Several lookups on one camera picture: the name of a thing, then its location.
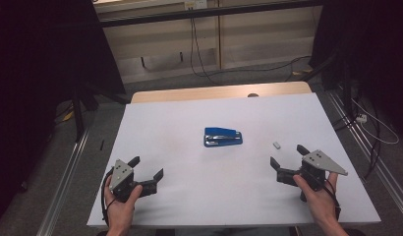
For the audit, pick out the yellow floor tape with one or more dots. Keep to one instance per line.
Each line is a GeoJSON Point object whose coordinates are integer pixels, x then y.
{"type": "Point", "coordinates": [68, 115]}
{"type": "Point", "coordinates": [302, 71]}

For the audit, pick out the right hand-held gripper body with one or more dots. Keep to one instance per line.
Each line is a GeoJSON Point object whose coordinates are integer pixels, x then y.
{"type": "Point", "coordinates": [316, 165]}

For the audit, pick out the aluminium floor rail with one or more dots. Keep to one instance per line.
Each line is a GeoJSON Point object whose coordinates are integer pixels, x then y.
{"type": "Point", "coordinates": [63, 183]}
{"type": "Point", "coordinates": [386, 177]}

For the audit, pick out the white table cover sheet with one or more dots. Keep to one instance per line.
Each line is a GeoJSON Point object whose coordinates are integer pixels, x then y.
{"type": "Point", "coordinates": [222, 183]}

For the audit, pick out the black curtain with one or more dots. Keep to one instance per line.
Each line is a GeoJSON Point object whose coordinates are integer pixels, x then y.
{"type": "Point", "coordinates": [370, 49]}
{"type": "Point", "coordinates": [35, 65]}

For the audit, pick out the blue stapler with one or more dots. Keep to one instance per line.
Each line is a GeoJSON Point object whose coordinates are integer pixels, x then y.
{"type": "Point", "coordinates": [222, 137]}

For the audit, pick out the round table grommet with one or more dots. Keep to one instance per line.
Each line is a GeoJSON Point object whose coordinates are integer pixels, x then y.
{"type": "Point", "coordinates": [253, 95]}

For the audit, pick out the black stand legs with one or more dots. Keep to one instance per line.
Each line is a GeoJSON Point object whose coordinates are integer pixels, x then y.
{"type": "Point", "coordinates": [79, 111]}

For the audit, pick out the white wall socket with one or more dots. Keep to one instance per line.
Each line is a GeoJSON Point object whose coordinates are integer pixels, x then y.
{"type": "Point", "coordinates": [196, 4]}

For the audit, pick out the black horizontal bar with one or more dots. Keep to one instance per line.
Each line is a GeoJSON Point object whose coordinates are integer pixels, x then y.
{"type": "Point", "coordinates": [206, 13]}

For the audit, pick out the black stand leg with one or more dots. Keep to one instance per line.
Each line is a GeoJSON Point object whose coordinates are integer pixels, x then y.
{"type": "Point", "coordinates": [320, 67]}

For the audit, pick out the person's left hand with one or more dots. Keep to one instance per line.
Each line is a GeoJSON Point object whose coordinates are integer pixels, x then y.
{"type": "Point", "coordinates": [122, 213]}

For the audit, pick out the small black floor item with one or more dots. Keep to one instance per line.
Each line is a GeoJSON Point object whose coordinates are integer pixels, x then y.
{"type": "Point", "coordinates": [102, 145]}

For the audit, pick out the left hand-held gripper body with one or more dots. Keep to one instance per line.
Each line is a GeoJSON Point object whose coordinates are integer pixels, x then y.
{"type": "Point", "coordinates": [122, 178]}

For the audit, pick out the person's right hand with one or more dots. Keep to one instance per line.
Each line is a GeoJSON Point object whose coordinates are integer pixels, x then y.
{"type": "Point", "coordinates": [317, 203]}

